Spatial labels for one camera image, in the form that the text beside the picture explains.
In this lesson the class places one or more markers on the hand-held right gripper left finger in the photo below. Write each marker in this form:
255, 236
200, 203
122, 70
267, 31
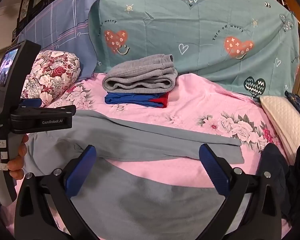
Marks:
81, 170

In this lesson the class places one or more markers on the rolled floral quilt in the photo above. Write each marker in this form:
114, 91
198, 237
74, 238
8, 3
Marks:
52, 75

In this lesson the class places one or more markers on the folded grey sweatpants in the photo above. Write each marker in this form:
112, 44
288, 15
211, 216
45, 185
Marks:
140, 77

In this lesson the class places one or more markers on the teal cartoon pillow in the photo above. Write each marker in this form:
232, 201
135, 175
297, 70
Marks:
185, 25

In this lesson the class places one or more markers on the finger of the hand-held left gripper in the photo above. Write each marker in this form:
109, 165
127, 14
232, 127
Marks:
47, 122

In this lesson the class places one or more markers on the folded blue and red garment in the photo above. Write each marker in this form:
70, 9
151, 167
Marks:
132, 99

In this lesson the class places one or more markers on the blue plaid pillow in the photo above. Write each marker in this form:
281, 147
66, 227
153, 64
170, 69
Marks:
62, 30

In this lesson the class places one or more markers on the pink floral bed sheet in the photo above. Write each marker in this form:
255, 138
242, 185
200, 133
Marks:
190, 100

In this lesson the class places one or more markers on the grey-blue pants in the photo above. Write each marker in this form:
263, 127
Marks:
140, 140

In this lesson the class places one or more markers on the dark navy garment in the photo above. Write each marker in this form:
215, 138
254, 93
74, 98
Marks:
275, 170

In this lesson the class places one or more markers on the person's left hand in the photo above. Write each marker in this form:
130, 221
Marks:
19, 152

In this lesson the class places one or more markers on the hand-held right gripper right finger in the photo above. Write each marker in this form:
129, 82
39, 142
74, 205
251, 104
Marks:
213, 170

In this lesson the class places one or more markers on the dark denim garment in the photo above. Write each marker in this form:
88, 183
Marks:
298, 103

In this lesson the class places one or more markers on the cream quilted pillow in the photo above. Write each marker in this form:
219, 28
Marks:
282, 120

